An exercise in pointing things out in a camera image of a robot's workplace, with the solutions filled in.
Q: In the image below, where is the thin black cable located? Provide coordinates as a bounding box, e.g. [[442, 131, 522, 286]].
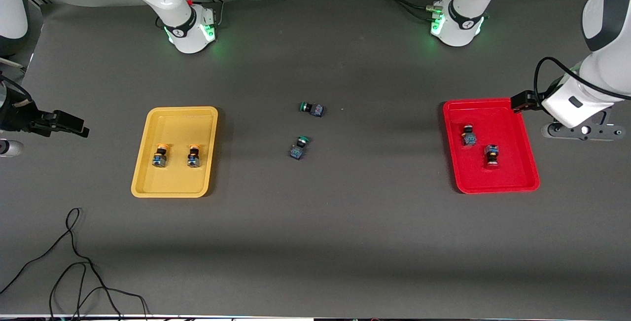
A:
[[0, 208, 124, 321], [48, 262, 149, 321]]

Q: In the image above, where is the yellow plastic tray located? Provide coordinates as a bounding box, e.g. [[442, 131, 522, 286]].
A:
[[131, 106, 219, 198]]

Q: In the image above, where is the yellow push button switch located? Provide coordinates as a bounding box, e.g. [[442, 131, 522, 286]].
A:
[[152, 143, 170, 169], [186, 143, 202, 169]]

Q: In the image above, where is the red plastic tray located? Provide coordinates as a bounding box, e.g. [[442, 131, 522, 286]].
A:
[[442, 98, 541, 195]]

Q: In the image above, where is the dark grey table cloth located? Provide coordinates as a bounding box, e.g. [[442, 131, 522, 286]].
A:
[[0, 0, 631, 319]]

